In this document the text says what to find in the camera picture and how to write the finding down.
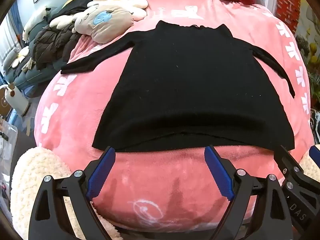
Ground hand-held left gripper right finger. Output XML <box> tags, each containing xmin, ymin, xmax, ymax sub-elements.
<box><xmin>204</xmin><ymin>145</ymin><xmax>294</xmax><ymax>240</ymax></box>

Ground blue sofa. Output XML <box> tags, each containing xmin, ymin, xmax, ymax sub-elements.
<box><xmin>0</xmin><ymin>5</ymin><xmax>64</xmax><ymax>98</ymax></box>

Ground hanging clothes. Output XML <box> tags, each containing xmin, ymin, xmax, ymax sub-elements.
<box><xmin>310</xmin><ymin>110</ymin><xmax>320</xmax><ymax>145</ymax></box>

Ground white cartoon-face container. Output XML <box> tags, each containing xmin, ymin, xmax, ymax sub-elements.
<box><xmin>0</xmin><ymin>84</ymin><xmax>30</xmax><ymax>117</ymax></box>

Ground brick pattern wall poster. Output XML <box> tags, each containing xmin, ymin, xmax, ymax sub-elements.
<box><xmin>276</xmin><ymin>0</ymin><xmax>303</xmax><ymax>28</ymax></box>

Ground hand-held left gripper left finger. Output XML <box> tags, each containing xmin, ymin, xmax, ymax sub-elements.
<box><xmin>29</xmin><ymin>146</ymin><xmax>117</xmax><ymax>240</ymax></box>

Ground white seal plush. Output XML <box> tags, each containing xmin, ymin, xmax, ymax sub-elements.
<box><xmin>22</xmin><ymin>6</ymin><xmax>52</xmax><ymax>41</ymax></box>

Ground black sweater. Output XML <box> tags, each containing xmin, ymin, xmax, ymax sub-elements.
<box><xmin>61</xmin><ymin>21</ymin><xmax>296</xmax><ymax>153</ymax></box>

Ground dark puffer jacket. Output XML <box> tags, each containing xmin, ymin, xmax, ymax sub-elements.
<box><xmin>32</xmin><ymin>25</ymin><xmax>81</xmax><ymax>71</ymax></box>

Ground beige plush pillow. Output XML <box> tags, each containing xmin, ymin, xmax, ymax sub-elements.
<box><xmin>74</xmin><ymin>6</ymin><xmax>135</xmax><ymax>44</ymax></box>

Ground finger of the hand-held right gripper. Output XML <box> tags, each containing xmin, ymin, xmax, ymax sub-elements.
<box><xmin>309</xmin><ymin>145</ymin><xmax>320</xmax><ymax>167</ymax></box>
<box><xmin>274</xmin><ymin>145</ymin><xmax>308</xmax><ymax>188</ymax></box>

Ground green plant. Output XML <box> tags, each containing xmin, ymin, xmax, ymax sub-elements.
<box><xmin>295</xmin><ymin>27</ymin><xmax>320</xmax><ymax>110</ymax></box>

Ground cream fluffy fleece cloth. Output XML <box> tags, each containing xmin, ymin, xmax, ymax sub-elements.
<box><xmin>11</xmin><ymin>147</ymin><xmax>119</xmax><ymax>240</ymax></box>
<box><xmin>299</xmin><ymin>144</ymin><xmax>320</xmax><ymax>180</ymax></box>

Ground pink printed blanket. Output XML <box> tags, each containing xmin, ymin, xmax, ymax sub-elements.
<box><xmin>34</xmin><ymin>0</ymin><xmax>312</xmax><ymax>233</ymax></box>

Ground clear plastic box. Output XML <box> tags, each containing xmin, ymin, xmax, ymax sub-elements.
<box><xmin>0</xmin><ymin>122</ymin><xmax>18</xmax><ymax>157</ymax></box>

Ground small white flower plush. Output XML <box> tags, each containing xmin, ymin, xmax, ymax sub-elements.
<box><xmin>11</xmin><ymin>46</ymin><xmax>31</xmax><ymax>68</ymax></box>

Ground dark cloth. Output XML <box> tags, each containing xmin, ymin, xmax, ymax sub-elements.
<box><xmin>51</xmin><ymin>0</ymin><xmax>96</xmax><ymax>20</ymax></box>

